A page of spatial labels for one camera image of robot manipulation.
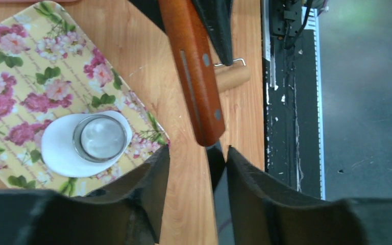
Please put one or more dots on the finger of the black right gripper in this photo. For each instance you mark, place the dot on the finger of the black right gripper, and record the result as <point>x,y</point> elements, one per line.
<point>216,18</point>

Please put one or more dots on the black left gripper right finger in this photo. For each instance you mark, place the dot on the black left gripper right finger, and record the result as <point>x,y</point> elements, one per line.
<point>266,211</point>

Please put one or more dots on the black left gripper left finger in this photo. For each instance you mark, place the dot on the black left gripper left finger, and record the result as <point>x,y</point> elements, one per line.
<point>127,211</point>

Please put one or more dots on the metal scraper wooden handle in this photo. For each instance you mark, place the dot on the metal scraper wooden handle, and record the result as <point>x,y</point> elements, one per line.
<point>189,44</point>

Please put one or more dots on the wooden rolling pin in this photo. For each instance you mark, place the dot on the wooden rolling pin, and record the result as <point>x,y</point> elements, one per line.
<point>230,77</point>

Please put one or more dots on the white dough ball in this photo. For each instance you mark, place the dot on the white dough ball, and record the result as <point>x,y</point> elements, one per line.
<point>58,151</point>

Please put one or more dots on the floral yellow tray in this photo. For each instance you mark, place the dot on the floral yellow tray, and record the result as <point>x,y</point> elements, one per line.
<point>49,68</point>

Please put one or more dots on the pink tray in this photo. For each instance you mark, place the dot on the pink tray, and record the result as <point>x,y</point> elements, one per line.
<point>35,1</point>

